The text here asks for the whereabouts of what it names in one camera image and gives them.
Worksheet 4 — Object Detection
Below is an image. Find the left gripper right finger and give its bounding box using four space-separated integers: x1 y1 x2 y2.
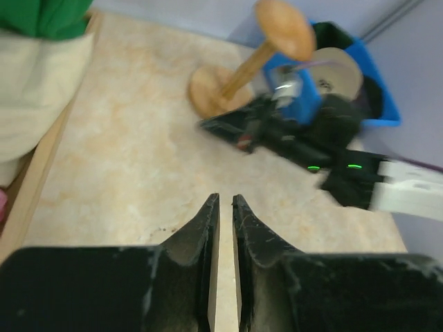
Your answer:
233 195 442 331

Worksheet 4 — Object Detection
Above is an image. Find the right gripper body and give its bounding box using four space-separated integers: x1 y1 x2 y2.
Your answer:
199 95 360 163

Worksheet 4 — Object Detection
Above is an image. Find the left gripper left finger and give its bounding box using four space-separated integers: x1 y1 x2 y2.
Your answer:
1 194 220 331

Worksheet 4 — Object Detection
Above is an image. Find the wooden hat stand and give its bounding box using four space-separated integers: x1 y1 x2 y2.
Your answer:
188 1 316 119

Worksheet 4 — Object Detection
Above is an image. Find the beige baseball cap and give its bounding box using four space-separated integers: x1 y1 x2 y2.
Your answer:
309 48 363 100

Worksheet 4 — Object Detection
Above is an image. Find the wooden clothes rack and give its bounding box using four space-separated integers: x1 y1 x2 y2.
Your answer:
1 10 101 259

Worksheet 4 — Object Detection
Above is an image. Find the black baseball cap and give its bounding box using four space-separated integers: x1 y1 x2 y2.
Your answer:
361 75 383 119

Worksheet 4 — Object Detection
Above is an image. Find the dark green baseball cap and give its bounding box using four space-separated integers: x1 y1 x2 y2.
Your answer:
312 21 356 50

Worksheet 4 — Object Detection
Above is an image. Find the blue plastic bin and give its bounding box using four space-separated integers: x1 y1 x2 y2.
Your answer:
262 21 401 127

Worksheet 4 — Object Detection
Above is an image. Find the pink cloth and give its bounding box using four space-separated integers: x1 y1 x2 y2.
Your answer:
0 190 8 223

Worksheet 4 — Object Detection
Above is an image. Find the cream cloth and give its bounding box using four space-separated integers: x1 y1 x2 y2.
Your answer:
1 30 94 187

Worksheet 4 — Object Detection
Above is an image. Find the green tank top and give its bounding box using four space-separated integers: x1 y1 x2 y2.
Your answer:
1 0 92 40

